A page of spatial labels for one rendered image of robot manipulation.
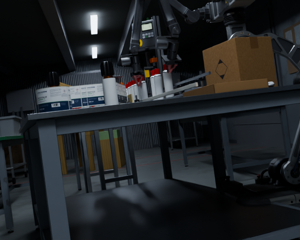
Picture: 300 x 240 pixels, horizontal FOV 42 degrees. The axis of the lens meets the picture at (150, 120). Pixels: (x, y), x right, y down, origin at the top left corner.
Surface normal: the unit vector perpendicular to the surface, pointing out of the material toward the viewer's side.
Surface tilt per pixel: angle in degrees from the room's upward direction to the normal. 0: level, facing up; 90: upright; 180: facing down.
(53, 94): 90
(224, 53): 90
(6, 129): 95
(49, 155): 90
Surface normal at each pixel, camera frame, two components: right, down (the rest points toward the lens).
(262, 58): 0.43, -0.07
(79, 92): 0.23, -0.04
